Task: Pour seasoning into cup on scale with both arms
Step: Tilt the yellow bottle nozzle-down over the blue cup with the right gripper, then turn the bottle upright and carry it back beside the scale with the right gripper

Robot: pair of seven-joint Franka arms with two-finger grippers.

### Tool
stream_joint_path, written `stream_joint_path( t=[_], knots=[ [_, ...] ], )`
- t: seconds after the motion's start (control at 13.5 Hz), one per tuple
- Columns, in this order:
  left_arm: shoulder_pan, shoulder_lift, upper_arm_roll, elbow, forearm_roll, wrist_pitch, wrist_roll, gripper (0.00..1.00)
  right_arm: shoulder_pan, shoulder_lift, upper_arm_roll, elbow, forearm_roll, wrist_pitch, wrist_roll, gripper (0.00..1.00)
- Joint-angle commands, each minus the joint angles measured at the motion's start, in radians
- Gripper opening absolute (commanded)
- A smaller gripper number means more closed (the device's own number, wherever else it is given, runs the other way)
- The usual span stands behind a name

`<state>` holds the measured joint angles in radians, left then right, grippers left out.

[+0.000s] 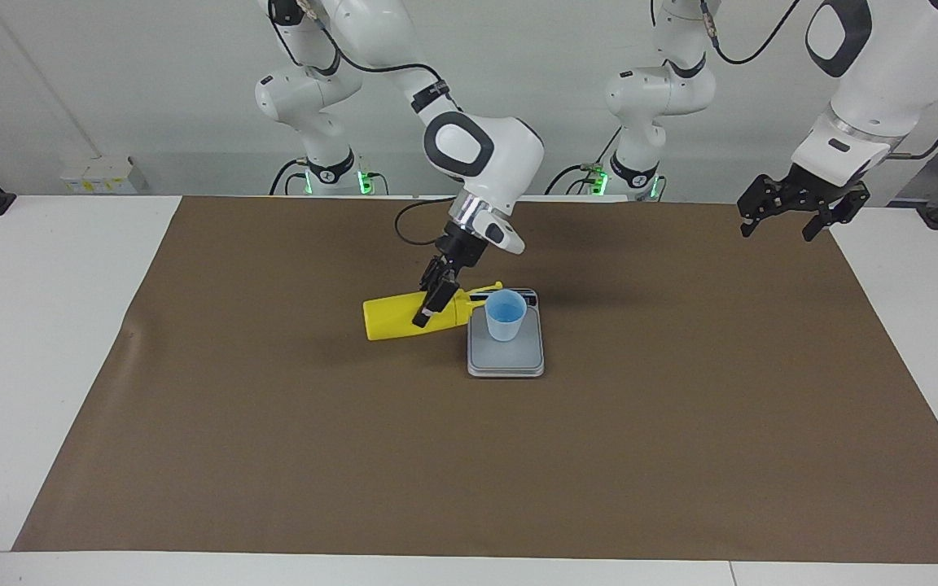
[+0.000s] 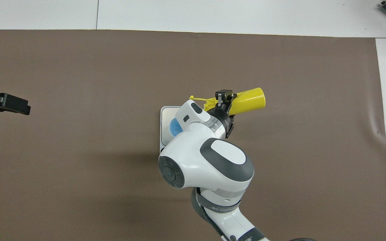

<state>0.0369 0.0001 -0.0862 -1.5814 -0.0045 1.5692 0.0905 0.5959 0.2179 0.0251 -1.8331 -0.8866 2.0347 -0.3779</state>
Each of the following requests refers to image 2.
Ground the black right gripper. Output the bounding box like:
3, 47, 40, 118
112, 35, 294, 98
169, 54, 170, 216
213, 89, 237, 139

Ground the yellow squeeze bottle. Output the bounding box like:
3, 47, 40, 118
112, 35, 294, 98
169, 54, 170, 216
189, 87, 266, 116

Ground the light blue paper cup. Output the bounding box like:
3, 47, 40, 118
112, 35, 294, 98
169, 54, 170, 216
169, 120, 184, 138

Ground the silver digital kitchen scale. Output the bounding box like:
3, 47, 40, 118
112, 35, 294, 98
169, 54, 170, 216
160, 106, 184, 156

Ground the brown table mat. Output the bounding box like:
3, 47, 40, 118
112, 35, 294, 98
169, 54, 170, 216
0, 29, 386, 241

